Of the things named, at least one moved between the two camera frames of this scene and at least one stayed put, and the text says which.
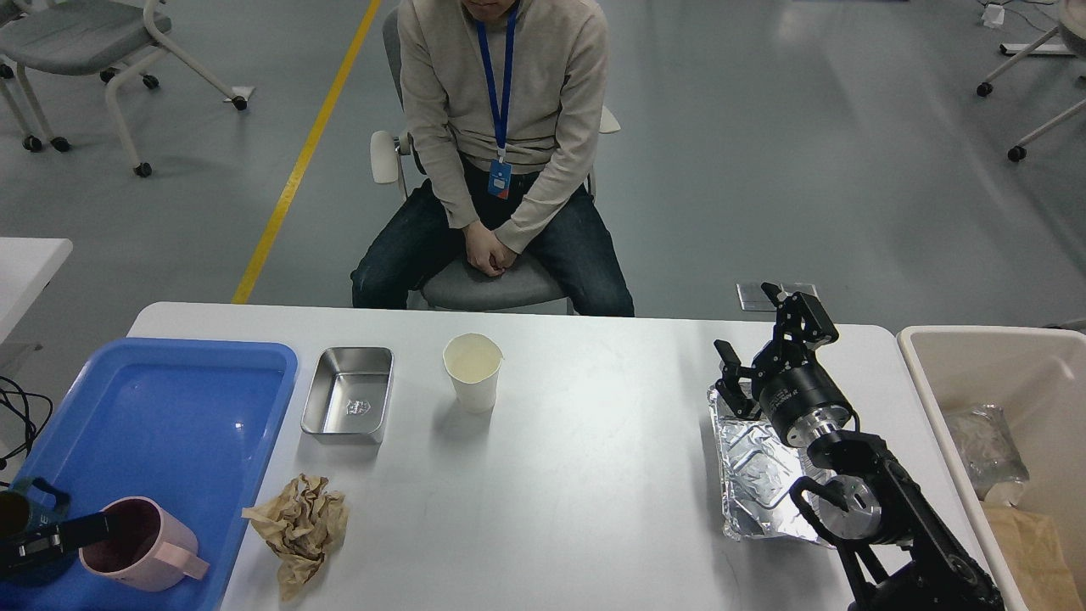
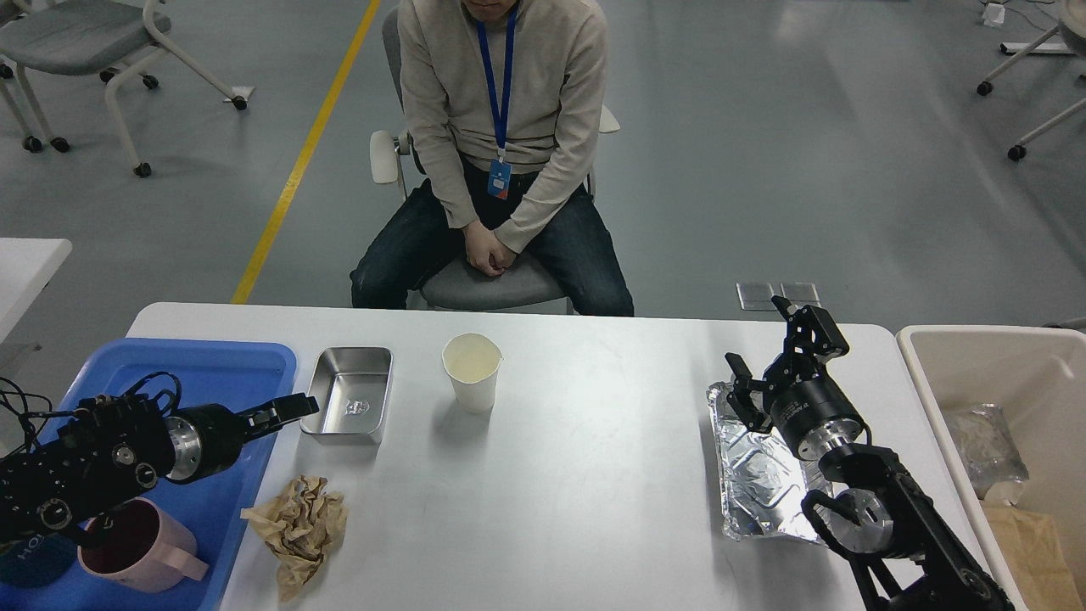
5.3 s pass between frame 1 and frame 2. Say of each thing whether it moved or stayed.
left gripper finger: moved
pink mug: stayed
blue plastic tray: stayed
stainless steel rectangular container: stayed
